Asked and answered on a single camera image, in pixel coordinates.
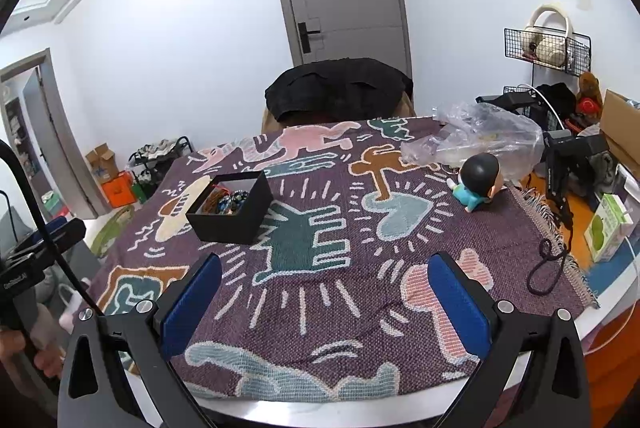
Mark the person's left hand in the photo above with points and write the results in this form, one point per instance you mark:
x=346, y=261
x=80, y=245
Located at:
x=47, y=360

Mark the black bag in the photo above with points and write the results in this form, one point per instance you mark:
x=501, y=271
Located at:
x=555, y=101

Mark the printed purple blanket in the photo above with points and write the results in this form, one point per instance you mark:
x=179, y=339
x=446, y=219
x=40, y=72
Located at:
x=350, y=298

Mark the black camera device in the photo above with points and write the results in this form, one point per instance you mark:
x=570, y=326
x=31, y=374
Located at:
x=570, y=158

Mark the orange crate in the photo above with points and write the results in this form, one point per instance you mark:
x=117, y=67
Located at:
x=119, y=190

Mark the black-haired doll figure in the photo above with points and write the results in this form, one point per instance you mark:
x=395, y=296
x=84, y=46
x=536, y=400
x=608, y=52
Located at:
x=480, y=173

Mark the black jewelry box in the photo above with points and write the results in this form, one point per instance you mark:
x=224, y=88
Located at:
x=235, y=223

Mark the cardboard box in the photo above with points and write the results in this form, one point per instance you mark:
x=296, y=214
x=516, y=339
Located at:
x=620, y=128

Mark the white headphones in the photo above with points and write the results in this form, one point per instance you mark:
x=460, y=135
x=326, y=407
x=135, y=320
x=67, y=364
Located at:
x=547, y=7

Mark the black shoe rack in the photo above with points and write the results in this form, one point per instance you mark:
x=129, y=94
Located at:
x=155, y=153

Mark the black jacket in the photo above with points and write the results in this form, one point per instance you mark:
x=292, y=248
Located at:
x=340, y=83

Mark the brown plush toy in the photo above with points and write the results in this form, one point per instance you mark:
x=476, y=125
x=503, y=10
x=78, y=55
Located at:
x=590, y=91

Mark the green drink carton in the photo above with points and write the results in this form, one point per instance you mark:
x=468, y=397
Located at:
x=607, y=228

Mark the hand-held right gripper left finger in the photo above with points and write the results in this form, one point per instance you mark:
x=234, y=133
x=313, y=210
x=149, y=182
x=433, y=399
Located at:
x=192, y=308

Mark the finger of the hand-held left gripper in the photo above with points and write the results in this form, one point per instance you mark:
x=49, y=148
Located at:
x=70, y=233
x=54, y=227

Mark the stacked cardboard boxes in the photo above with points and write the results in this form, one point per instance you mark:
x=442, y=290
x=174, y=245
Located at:
x=102, y=161

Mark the clear plastic bag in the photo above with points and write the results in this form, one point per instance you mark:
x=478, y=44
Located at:
x=480, y=133

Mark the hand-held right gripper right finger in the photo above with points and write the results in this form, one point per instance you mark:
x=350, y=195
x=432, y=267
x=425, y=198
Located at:
x=460, y=308

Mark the open grey side door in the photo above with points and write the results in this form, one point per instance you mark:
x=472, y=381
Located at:
x=55, y=138

